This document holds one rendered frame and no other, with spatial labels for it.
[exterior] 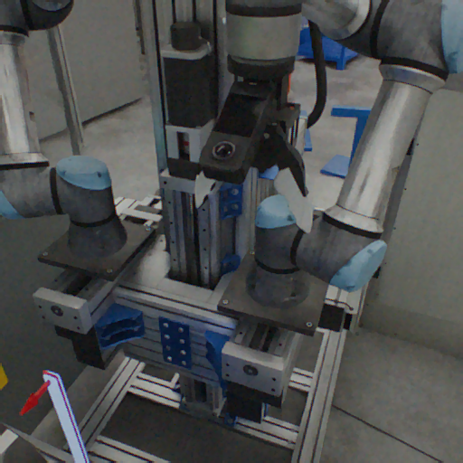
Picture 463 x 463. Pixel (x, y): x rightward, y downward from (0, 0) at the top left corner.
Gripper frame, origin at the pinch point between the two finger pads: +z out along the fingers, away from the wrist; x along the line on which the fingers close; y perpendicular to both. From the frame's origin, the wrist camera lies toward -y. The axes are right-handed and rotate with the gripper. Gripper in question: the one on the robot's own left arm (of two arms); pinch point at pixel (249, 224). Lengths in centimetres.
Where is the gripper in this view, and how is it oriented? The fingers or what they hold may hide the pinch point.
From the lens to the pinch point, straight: 57.1
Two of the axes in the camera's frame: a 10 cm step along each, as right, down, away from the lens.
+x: -9.2, -2.3, 3.1
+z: 0.0, 8.1, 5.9
